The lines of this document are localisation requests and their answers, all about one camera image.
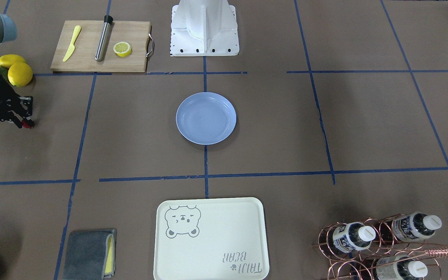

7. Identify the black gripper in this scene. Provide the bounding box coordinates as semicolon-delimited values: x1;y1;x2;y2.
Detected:
0;77;35;129

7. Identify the blue plate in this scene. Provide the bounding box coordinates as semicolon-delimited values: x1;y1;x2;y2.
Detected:
175;92;238;145

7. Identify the red strawberry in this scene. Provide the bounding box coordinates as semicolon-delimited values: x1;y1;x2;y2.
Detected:
21;119;35;129

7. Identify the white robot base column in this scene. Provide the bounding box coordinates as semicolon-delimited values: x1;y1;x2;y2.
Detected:
170;0;240;57

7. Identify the round yellow lemon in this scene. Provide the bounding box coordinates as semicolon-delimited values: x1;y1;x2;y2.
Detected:
8;62;33;87

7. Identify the green avocado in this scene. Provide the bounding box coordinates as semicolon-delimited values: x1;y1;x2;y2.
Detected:
0;66;9;82

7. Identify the oval yellow lemon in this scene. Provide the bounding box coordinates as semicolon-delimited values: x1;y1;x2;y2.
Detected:
0;54;26;69

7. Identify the wooden cutting board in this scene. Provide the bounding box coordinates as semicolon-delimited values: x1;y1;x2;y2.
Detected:
50;20;152;73

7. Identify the steel cylinder black cap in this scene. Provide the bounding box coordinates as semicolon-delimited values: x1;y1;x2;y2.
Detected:
94;15;114;62

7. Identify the yellow plastic knife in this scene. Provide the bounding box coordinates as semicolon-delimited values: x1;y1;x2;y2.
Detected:
62;25;82;62

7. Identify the lemon half slice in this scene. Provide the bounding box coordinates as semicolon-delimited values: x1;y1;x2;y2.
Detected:
113;42;132;57

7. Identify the grey yellow cloth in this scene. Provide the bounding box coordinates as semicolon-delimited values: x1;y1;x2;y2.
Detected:
62;229;117;280

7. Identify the cream bear tray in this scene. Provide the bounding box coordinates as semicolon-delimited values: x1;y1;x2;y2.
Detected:
153;197;270;280

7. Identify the dark drink bottle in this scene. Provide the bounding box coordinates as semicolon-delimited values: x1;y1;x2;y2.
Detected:
374;255;428;280
391;212;443;242
329;222;377;254

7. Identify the dark drink bottle back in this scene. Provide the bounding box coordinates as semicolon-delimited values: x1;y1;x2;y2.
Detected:
391;212;443;242

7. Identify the dark drink bottle front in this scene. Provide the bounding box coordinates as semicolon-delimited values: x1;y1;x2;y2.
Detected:
374;255;428;280

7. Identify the copper wire bottle rack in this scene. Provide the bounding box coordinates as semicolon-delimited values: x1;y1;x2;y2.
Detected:
313;214;448;280

